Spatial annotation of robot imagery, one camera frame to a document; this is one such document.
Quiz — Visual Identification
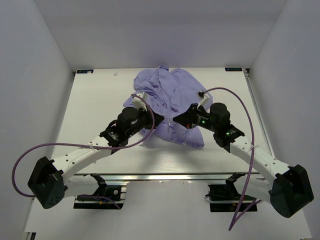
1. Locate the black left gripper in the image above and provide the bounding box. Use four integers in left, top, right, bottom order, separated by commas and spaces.
126, 105, 164, 138

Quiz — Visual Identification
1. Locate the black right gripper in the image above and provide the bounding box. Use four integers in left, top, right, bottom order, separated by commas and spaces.
173, 103, 219, 133

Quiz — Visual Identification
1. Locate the lilac zip jacket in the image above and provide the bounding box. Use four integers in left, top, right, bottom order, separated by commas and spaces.
133, 65, 206, 148

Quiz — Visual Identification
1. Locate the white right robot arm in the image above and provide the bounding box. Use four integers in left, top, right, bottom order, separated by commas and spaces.
173, 103, 314, 218

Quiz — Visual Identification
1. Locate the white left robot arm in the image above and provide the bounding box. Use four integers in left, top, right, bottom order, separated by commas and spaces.
27, 107, 164, 209

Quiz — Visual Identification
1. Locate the dark table corner label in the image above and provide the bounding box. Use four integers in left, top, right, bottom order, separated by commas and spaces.
224, 67, 243, 72

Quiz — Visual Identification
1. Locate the white front cover board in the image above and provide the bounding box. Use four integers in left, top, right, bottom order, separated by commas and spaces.
25, 181, 311, 240

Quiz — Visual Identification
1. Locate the dark left corner label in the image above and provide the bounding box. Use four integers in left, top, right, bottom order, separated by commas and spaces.
76, 69, 94, 74

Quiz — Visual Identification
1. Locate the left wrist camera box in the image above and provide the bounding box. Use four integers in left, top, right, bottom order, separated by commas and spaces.
116, 93, 149, 133

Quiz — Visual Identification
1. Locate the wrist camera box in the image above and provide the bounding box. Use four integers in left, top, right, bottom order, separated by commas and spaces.
197, 91, 231, 132
116, 93, 149, 133

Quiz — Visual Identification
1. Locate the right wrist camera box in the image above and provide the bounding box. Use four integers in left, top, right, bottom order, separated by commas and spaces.
197, 91, 231, 132

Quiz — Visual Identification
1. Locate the aluminium table front rail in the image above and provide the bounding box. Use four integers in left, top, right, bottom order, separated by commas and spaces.
46, 171, 283, 182

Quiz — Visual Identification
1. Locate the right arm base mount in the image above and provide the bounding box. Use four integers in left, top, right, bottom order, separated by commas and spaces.
205, 172, 246, 213

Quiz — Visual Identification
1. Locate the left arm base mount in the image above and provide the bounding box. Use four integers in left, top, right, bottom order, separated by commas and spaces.
73, 173, 127, 210

